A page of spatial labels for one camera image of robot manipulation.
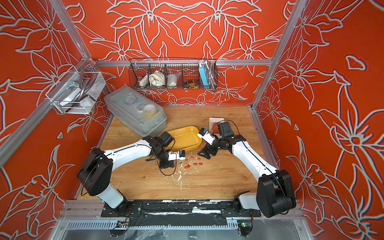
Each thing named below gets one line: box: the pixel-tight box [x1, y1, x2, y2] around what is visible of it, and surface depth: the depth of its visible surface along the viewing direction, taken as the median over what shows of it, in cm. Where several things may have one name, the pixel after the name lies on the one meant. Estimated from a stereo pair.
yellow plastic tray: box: [166, 126, 202, 152], surface depth 102 cm
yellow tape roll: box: [143, 104, 157, 119], surface depth 95 cm
